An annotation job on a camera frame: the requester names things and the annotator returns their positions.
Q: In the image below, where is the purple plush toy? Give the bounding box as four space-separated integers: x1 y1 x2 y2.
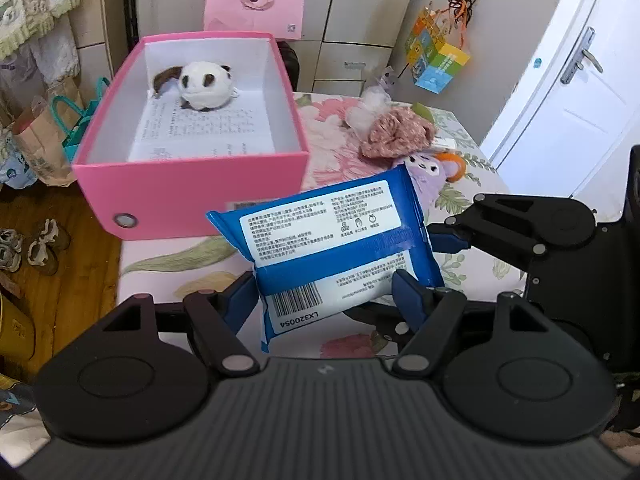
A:
393 153 448 210

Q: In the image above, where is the white fluffy mesh puff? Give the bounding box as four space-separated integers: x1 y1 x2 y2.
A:
345 84 392 136

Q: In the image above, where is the white panda plush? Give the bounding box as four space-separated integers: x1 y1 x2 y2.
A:
152 62 239 112

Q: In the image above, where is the pink storage box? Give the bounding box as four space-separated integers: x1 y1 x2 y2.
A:
73 32 309 240

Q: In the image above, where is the white door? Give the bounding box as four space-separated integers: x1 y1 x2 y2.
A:
491 0 639 221

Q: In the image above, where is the white paper sheet in box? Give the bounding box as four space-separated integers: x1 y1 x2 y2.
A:
128 91 274 162

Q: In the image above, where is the colourful hanging gift bag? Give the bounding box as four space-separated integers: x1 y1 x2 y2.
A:
405 0 471 94

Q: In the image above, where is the pair of slippers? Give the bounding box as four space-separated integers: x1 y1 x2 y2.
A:
1 218 70 276

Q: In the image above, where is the teal gift bag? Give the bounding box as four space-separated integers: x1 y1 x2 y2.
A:
50 77 111 164

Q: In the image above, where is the black suitcase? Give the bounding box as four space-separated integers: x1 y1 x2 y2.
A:
277 41 300 91

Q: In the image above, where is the grey wardrobe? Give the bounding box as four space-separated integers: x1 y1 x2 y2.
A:
136 0 409 96

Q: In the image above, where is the brown paper bag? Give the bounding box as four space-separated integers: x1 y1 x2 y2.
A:
12 77 84 188

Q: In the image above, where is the pink paper shopping bag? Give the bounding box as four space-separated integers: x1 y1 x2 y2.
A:
203 0 305 40

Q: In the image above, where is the silver door handle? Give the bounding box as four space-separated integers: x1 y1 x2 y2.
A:
560 26 603 86

